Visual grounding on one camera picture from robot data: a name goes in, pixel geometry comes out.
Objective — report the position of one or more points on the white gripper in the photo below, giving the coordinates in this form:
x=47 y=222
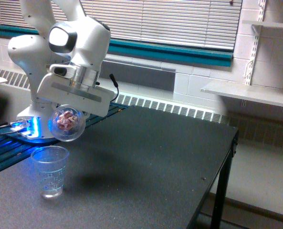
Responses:
x=75 y=85

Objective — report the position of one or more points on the lower white wall shelf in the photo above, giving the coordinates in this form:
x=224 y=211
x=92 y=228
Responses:
x=264 y=95

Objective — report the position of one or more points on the dark blue aluminium rail frame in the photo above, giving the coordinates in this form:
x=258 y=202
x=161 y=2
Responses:
x=13 y=151

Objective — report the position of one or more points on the pink candies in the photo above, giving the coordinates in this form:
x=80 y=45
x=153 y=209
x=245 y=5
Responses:
x=67 y=120

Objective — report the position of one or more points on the white slotted shelf rail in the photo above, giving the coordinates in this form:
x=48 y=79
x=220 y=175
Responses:
x=251 y=63

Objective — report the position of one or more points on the white wall shelf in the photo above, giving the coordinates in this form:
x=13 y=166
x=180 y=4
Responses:
x=264 y=95
x=270 y=24

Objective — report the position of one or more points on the upper white wall shelf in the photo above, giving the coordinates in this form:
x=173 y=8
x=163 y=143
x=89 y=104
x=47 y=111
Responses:
x=270 y=24

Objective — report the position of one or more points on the white baseboard heater grille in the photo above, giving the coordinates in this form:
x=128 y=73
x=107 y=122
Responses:
x=15 y=96

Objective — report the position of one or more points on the teal window sill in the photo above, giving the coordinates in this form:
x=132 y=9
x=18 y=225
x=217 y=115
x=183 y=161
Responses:
x=146 y=50

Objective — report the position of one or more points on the clear plastic cup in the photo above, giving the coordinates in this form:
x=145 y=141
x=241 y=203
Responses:
x=66 y=136
x=50 y=165

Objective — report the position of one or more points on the white window blinds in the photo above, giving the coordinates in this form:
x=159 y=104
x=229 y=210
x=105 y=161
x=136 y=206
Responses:
x=205 y=24

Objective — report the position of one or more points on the black table leg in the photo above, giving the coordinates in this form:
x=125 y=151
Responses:
x=222 y=185

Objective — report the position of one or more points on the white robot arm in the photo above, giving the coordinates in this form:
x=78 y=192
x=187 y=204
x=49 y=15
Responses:
x=63 y=63

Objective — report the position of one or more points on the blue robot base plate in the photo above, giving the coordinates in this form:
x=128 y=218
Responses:
x=38 y=142

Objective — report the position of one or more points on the clear plastic cup on table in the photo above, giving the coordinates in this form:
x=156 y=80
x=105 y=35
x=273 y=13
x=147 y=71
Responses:
x=50 y=165

